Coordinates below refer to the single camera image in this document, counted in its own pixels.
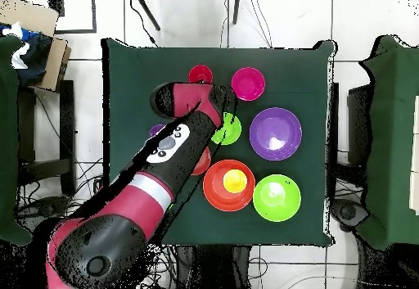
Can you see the small orange bowl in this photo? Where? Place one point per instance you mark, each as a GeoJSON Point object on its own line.
{"type": "Point", "coordinates": [203, 163]}

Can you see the yellow cup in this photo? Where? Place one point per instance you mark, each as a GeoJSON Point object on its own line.
{"type": "Point", "coordinates": [235, 181]}

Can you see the red cup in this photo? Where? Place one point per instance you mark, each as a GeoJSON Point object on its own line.
{"type": "Point", "coordinates": [200, 73]}

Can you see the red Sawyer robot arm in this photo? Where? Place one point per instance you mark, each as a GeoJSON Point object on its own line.
{"type": "Point", "coordinates": [137, 204]}

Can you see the small green bowl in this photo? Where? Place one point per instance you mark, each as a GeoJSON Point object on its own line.
{"type": "Point", "coordinates": [230, 131]}

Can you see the large orange-red bowl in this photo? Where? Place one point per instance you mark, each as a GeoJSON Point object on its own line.
{"type": "Point", "coordinates": [216, 194]}

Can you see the purple cup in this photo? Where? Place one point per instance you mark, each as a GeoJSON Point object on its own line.
{"type": "Point", "coordinates": [156, 130]}

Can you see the large purple bowl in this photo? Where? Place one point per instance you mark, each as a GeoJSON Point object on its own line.
{"type": "Point", "coordinates": [275, 131]}

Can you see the pink bowl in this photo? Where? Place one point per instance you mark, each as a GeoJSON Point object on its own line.
{"type": "Point", "coordinates": [248, 84]}

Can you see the large green bowl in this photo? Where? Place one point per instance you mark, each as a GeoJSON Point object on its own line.
{"type": "Point", "coordinates": [278, 197]}

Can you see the dark green tablecloth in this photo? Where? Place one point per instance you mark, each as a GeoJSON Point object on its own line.
{"type": "Point", "coordinates": [294, 73]}

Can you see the black tripod leg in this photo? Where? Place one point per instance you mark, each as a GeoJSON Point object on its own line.
{"type": "Point", "coordinates": [149, 14]}
{"type": "Point", "coordinates": [236, 10]}

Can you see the green cloth covered table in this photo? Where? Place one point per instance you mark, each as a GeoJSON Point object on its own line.
{"type": "Point", "coordinates": [8, 138]}
{"type": "Point", "coordinates": [389, 138]}

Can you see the blue and white cloth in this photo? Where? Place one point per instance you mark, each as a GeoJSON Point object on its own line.
{"type": "Point", "coordinates": [36, 56]}

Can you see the cardboard box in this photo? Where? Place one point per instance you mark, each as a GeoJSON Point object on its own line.
{"type": "Point", "coordinates": [29, 15]}

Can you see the black stool frame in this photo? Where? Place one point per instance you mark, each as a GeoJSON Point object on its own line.
{"type": "Point", "coordinates": [67, 138]}

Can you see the black rectangular frame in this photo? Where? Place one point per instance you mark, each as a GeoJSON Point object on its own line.
{"type": "Point", "coordinates": [94, 14]}

